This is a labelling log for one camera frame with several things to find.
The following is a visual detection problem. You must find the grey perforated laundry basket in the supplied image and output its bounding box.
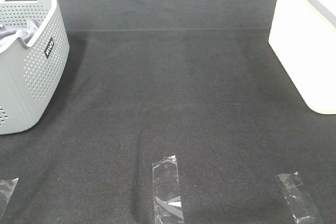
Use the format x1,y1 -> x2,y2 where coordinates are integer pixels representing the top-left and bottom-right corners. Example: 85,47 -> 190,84
1,0 -> 69,135

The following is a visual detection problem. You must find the grey microfibre towel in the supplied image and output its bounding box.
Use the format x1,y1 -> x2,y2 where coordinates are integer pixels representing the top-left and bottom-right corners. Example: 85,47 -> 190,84
1,17 -> 42,53

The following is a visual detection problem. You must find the right clear tape strip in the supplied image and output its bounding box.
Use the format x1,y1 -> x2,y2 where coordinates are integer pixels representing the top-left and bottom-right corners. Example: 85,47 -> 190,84
276,172 -> 324,224

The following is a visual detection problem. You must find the black table cloth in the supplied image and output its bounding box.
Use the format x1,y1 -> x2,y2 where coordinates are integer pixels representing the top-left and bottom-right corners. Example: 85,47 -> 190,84
1,0 -> 335,223

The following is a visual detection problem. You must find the black basket brand label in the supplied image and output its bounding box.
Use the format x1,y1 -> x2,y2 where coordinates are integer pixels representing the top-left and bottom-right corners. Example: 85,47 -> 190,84
44,37 -> 55,59

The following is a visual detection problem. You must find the centre clear tape strip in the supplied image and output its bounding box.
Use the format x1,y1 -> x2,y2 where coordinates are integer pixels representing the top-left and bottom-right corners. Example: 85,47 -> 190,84
152,155 -> 184,223

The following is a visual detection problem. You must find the left clear tape strip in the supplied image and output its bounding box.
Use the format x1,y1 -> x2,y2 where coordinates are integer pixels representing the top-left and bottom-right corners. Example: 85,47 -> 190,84
0,178 -> 19,219

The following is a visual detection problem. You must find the clear tape strip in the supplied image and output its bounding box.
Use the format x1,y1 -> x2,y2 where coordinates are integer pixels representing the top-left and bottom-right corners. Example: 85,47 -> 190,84
152,155 -> 184,223
276,172 -> 324,224
0,178 -> 19,219

